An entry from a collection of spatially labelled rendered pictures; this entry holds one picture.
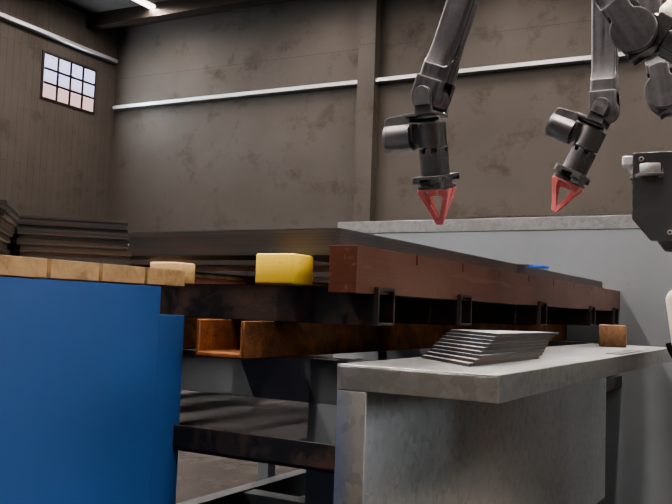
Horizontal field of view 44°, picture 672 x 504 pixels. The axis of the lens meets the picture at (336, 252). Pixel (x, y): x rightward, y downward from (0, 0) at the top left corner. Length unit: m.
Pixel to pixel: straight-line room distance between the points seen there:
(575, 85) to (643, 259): 10.13
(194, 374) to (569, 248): 1.58
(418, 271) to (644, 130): 11.17
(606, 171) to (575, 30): 2.12
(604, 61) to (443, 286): 0.87
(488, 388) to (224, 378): 0.46
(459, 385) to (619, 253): 1.69
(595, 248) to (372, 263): 1.59
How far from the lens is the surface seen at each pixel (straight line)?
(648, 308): 2.56
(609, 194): 12.22
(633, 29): 1.52
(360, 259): 1.04
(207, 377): 1.26
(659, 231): 1.58
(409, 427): 1.10
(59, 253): 1.11
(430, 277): 1.24
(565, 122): 1.97
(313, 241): 1.10
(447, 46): 1.66
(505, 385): 0.94
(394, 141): 1.68
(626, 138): 12.32
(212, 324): 1.17
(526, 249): 2.65
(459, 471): 1.28
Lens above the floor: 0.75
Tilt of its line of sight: 4 degrees up
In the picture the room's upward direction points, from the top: 2 degrees clockwise
